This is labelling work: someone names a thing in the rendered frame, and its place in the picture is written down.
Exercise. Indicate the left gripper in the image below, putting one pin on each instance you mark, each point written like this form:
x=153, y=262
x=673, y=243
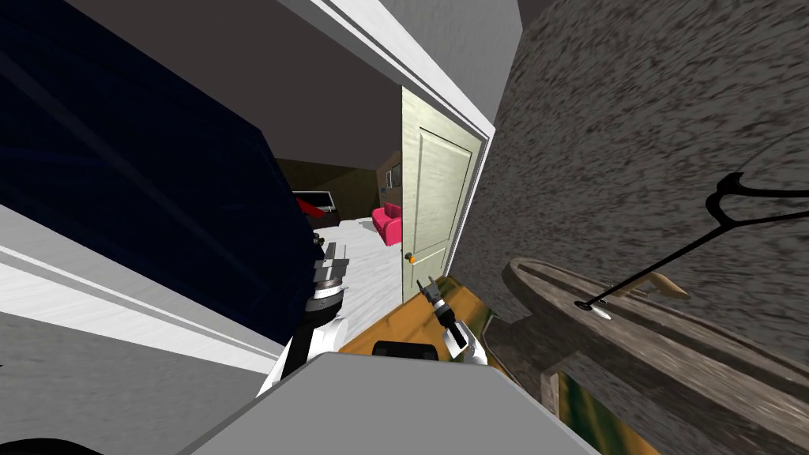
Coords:
x=331, y=268

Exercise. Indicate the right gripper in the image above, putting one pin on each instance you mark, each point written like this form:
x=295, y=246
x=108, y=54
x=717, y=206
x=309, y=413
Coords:
x=434, y=297

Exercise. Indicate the dark cabinet with red item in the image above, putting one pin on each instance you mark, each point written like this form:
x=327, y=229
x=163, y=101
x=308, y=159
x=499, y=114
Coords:
x=316, y=208

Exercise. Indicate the black thin curved stand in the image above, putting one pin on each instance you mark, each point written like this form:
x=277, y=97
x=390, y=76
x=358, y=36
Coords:
x=663, y=260

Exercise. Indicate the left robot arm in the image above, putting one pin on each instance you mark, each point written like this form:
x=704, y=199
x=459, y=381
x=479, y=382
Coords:
x=313, y=336

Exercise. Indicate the dark framed wall picture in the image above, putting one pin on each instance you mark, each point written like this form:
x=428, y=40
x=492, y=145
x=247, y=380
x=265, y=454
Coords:
x=395, y=175

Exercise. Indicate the pink sofa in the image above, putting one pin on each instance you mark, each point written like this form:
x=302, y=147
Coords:
x=389, y=226

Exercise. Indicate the grey round wooden table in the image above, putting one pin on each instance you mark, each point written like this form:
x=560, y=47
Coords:
x=663, y=354

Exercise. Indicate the pale green panelled door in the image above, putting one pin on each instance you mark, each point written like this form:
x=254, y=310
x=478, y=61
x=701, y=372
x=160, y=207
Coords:
x=436, y=189

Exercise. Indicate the tan wooden shape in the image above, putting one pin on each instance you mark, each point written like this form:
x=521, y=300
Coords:
x=663, y=287

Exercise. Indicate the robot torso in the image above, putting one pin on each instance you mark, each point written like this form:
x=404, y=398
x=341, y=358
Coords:
x=392, y=411

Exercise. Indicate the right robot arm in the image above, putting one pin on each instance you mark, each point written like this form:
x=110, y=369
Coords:
x=456, y=332

